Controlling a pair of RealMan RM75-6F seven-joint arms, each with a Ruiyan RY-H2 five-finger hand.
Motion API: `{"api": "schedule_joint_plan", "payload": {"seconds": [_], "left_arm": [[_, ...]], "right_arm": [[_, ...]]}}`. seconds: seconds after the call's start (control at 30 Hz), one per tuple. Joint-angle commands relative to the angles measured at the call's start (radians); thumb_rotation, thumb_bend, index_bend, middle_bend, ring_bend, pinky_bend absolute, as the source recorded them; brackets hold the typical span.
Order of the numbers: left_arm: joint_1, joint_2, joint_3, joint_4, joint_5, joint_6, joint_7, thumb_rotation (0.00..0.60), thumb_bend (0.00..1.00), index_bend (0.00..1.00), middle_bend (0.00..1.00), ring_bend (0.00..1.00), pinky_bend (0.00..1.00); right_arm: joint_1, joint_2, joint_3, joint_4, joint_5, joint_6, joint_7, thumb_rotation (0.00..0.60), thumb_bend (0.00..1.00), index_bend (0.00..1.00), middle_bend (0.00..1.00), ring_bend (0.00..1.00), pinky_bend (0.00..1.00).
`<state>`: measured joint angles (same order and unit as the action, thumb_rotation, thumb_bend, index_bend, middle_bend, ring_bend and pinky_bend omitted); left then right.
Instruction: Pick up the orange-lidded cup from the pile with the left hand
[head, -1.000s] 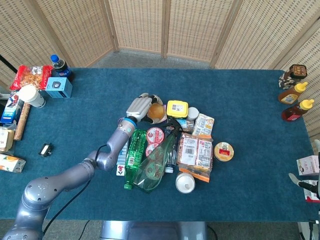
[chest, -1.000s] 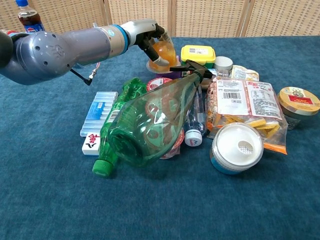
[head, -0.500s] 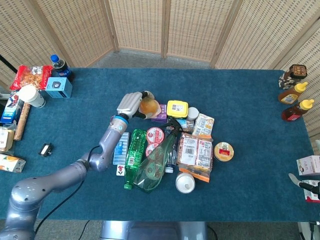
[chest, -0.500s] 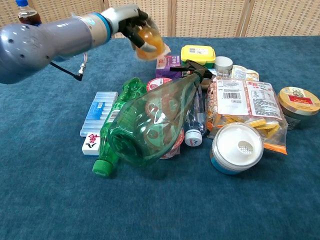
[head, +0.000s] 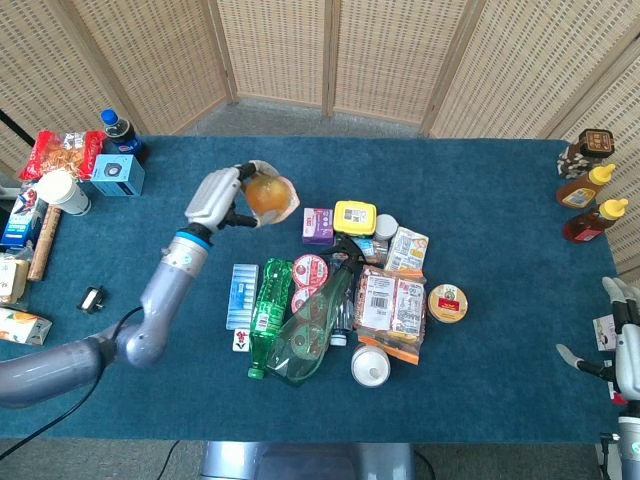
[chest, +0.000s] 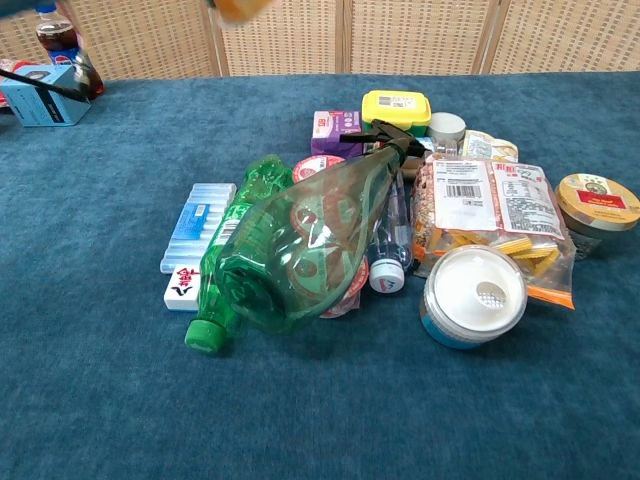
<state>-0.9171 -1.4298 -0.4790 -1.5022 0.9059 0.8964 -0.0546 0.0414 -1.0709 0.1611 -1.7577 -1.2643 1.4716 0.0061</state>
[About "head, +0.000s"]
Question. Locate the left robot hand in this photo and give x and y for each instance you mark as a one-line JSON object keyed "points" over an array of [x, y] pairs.
{"points": [[210, 200]]}

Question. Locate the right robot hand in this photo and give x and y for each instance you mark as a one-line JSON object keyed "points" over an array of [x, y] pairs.
{"points": [[629, 350]]}

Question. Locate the orange bread bag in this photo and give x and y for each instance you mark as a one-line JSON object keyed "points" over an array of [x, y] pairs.
{"points": [[267, 195]]}

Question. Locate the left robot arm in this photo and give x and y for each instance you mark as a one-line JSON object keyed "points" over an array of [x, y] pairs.
{"points": [[165, 295]]}

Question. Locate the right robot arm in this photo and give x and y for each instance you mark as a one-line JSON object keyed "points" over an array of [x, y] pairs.
{"points": [[631, 450]]}

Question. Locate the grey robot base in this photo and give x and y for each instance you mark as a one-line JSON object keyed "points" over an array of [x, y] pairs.
{"points": [[310, 462]]}

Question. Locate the white printed card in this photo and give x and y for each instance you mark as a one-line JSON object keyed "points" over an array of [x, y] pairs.
{"points": [[604, 332]]}

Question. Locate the light blue cardboard box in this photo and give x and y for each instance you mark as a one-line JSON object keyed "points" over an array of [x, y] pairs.
{"points": [[117, 175]]}

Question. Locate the blue white tube pack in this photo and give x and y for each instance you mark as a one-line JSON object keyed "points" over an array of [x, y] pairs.
{"points": [[242, 297]]}

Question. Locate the cola bottle with blue cap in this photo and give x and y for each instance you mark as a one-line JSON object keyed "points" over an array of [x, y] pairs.
{"points": [[122, 135]]}

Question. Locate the purple box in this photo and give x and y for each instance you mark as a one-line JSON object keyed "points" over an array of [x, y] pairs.
{"points": [[317, 225]]}

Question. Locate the red lidded cup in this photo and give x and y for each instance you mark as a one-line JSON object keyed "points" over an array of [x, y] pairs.
{"points": [[310, 270], [307, 340], [301, 300]]}

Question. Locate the green soda bottle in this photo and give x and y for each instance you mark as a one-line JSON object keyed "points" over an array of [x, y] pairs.
{"points": [[267, 310]]}

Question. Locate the honey bottle yellow cap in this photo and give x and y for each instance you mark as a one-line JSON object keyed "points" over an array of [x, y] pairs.
{"points": [[582, 190], [592, 225]]}

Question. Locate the white mahjong tile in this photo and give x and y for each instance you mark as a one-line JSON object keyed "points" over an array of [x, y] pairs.
{"points": [[241, 340]]}

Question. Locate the yellow plastic box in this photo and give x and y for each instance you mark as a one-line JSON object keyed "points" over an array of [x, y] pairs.
{"points": [[355, 217]]}

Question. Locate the white paper cup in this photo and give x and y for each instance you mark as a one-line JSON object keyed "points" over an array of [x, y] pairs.
{"points": [[62, 192]]}

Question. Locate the black binder clip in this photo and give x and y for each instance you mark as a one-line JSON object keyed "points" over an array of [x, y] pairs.
{"points": [[91, 300]]}

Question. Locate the red snack bag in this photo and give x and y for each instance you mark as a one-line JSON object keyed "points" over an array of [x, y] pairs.
{"points": [[60, 152]]}

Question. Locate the small blue packet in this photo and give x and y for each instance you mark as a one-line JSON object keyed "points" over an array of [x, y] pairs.
{"points": [[365, 247]]}

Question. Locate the clear green spray bottle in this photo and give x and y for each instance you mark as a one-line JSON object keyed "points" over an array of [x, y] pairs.
{"points": [[305, 340]]}

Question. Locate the brown wooden stick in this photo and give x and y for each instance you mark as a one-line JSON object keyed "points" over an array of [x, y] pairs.
{"points": [[45, 245]]}

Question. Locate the small jar with grey lid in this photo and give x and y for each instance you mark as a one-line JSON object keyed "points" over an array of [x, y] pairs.
{"points": [[386, 227]]}

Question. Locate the round yellow red tin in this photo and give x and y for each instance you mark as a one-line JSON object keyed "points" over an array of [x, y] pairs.
{"points": [[447, 304]]}

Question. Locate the clear water bottle white cap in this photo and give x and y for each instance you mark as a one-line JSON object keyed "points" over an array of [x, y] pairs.
{"points": [[340, 335]]}

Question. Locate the blue milk carton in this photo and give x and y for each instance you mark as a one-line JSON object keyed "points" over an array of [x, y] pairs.
{"points": [[22, 220]]}

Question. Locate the orange snack packet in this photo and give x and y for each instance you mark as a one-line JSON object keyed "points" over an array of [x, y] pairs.
{"points": [[375, 297]]}

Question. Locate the beige snack packet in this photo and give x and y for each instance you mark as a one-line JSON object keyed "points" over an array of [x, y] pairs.
{"points": [[407, 250]]}

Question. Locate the dark brown bottle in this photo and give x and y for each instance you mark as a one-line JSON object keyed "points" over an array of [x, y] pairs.
{"points": [[587, 150]]}

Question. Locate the pale yellow package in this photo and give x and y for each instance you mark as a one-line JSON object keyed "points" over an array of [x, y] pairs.
{"points": [[12, 280]]}

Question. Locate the wicker folding screen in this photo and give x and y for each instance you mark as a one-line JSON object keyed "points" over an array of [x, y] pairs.
{"points": [[380, 55]]}

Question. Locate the snack pack with red label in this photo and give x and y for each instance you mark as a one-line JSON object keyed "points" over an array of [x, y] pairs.
{"points": [[410, 305]]}

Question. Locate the orange juice carton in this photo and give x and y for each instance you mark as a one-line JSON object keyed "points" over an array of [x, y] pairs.
{"points": [[22, 327]]}

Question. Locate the orange zip plastic bag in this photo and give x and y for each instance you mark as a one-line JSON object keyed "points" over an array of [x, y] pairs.
{"points": [[395, 350]]}

